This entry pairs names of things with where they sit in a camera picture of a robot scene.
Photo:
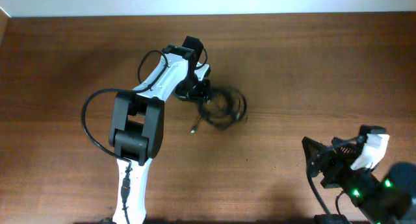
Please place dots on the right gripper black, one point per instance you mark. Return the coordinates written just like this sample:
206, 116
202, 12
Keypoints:
342, 161

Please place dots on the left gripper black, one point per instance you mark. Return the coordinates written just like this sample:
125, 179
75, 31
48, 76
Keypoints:
199, 97

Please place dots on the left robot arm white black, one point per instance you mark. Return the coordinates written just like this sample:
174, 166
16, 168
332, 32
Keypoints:
137, 126

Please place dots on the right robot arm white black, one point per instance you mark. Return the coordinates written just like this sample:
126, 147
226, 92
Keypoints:
392, 201

